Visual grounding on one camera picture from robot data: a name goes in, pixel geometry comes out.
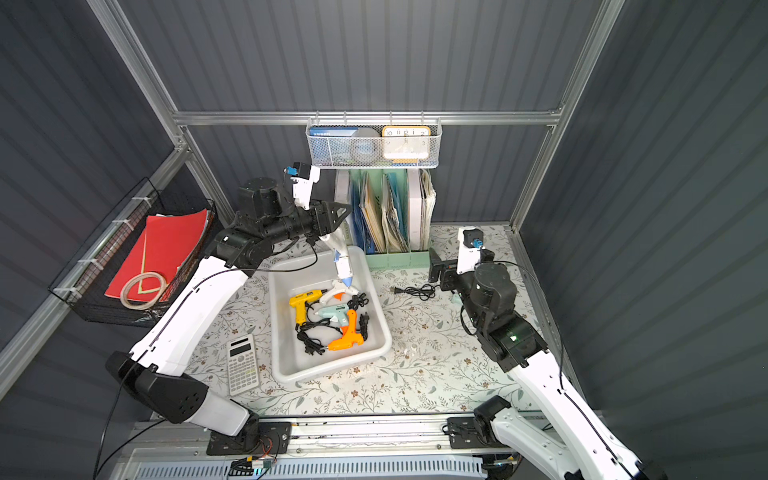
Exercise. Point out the white wire mesh basket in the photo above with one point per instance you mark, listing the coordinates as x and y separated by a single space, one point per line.
431 163

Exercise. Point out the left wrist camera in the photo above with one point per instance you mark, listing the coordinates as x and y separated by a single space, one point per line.
303 177

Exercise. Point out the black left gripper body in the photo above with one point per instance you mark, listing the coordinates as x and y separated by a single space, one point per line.
315 219

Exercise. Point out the yellow glue gun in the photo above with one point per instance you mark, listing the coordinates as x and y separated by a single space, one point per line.
301 303

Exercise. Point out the black wire wall basket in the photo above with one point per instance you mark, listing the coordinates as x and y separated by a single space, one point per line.
82 284

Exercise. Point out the red folder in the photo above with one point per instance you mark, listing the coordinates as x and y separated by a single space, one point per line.
165 245

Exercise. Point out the white plastic storage box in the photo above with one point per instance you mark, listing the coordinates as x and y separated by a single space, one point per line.
312 335

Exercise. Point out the mint green glue gun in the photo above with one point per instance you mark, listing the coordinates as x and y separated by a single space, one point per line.
337 314

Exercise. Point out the white orange-trigger glue gun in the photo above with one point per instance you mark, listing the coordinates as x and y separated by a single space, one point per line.
336 292

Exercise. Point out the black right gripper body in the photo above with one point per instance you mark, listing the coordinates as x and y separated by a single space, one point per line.
436 267

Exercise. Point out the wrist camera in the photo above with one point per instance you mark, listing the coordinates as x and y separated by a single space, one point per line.
303 177
471 244

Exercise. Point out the blue box in basket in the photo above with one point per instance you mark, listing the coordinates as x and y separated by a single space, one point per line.
330 145

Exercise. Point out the white calculator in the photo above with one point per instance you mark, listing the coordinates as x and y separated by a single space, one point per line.
242 365

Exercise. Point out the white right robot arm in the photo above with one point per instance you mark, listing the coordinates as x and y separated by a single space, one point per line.
582 447

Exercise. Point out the white blue-tip glue gun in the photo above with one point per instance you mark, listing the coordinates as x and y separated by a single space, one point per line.
339 255

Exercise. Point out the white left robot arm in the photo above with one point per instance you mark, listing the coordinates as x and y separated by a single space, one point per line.
153 371

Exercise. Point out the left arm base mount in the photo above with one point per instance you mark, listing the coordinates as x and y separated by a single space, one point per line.
256 438

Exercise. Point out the green desktop file organizer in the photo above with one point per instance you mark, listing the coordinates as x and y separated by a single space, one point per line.
378 223

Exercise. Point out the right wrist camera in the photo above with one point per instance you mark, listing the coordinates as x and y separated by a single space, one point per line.
471 244

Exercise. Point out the grey tape roll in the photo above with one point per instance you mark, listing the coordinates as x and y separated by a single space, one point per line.
365 146

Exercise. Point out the orange glue gun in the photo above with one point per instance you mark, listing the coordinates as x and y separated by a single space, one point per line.
351 337

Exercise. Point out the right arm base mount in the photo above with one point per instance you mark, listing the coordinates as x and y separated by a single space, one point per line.
465 433

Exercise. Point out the yellow white alarm clock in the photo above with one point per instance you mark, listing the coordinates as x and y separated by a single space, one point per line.
406 143

